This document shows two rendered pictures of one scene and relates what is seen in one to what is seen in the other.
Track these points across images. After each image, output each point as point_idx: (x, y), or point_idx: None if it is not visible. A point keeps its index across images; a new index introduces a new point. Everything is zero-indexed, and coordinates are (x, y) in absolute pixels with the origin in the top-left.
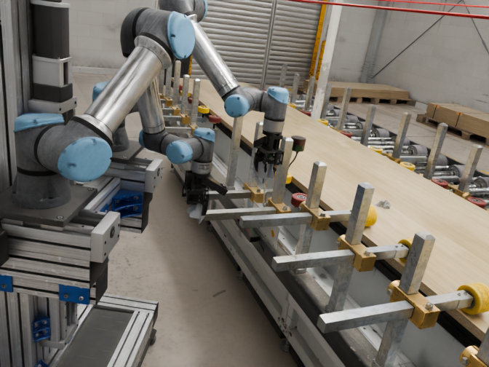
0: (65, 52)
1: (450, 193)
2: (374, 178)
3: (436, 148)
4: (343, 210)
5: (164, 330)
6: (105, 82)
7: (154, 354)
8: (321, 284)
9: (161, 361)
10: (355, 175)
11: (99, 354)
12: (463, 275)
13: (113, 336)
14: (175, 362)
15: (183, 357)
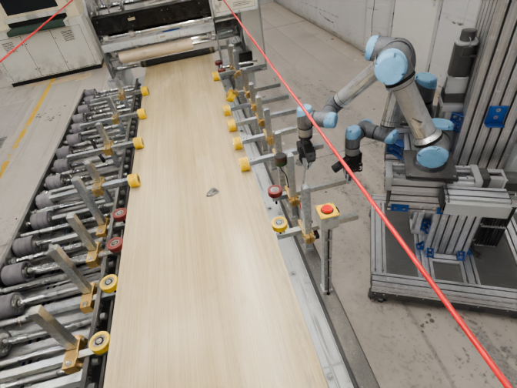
0: (448, 70)
1: (128, 222)
2: (185, 235)
3: (72, 262)
4: (259, 158)
5: (365, 312)
6: (447, 124)
7: (365, 289)
8: (265, 204)
9: (359, 283)
10: (202, 237)
11: (394, 243)
12: (217, 144)
13: (391, 255)
14: (349, 283)
15: (345, 287)
